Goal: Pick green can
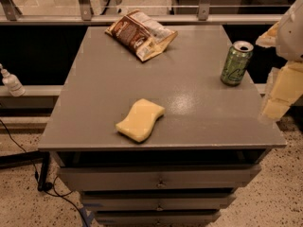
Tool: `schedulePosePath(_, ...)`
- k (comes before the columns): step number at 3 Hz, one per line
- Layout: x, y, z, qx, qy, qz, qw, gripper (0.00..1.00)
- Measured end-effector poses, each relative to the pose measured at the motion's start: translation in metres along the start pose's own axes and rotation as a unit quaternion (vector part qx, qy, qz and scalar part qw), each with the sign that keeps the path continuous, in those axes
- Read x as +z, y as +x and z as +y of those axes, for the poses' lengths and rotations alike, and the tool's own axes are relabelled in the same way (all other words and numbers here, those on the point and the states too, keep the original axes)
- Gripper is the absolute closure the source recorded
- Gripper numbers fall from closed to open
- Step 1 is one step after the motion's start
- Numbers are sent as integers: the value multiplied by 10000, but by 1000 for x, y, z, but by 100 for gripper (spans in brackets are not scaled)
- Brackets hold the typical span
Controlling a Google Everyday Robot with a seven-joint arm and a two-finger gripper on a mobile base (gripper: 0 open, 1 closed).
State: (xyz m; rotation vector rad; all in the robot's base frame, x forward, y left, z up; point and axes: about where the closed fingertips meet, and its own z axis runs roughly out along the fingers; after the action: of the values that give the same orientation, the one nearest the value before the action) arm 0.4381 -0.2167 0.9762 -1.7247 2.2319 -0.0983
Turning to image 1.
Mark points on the top grey drawer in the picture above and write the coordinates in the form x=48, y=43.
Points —
x=158, y=177

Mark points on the bottom grey drawer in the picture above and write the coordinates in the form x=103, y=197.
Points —
x=156, y=218

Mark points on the grey drawer cabinet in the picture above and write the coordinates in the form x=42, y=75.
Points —
x=161, y=141

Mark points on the grey drawer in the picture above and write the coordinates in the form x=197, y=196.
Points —
x=158, y=177
x=191, y=201
x=156, y=218

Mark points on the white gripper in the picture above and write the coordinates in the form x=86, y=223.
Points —
x=292, y=35

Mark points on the green soda can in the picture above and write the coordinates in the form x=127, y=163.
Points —
x=237, y=59

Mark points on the white spray bottle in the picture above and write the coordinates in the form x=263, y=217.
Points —
x=12, y=83

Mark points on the yellow sponge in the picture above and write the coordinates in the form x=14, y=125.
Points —
x=139, y=122

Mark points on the black metal stand leg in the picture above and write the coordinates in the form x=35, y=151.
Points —
x=39, y=160

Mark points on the middle grey drawer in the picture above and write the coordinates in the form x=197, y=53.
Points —
x=191, y=201

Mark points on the brown chip bag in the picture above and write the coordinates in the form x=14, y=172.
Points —
x=141, y=34

